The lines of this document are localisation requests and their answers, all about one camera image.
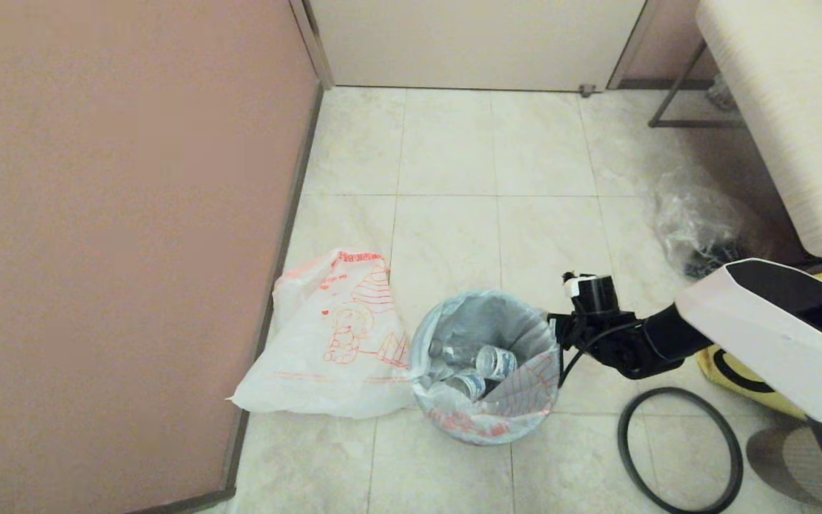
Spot dark metal table frame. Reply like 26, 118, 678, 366
646, 39, 747, 131

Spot used white red-print trash bag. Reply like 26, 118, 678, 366
410, 289, 562, 447

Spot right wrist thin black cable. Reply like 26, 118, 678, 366
559, 321, 644, 388

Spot grey ribbed cylinder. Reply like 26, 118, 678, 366
745, 425, 822, 514

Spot yellow fabric tote bag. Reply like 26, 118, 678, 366
696, 263, 822, 420

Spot right wrist camera black cylinder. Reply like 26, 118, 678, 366
563, 273, 620, 316

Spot beige door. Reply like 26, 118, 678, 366
308, 0, 647, 94

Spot clear plastic water bottle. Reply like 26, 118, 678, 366
427, 339, 480, 366
477, 346, 519, 379
445, 373, 488, 400

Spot white wood-grain table top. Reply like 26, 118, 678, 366
695, 0, 822, 258

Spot small clear plastic item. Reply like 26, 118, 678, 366
707, 75, 736, 114

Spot black bin retaining ring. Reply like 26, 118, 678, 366
616, 387, 744, 514

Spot flat white cartoon-print plastic bag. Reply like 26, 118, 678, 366
229, 248, 415, 420

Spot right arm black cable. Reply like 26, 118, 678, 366
712, 348, 776, 393

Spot clear plastic bag dark contents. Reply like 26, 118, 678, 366
652, 171, 768, 279

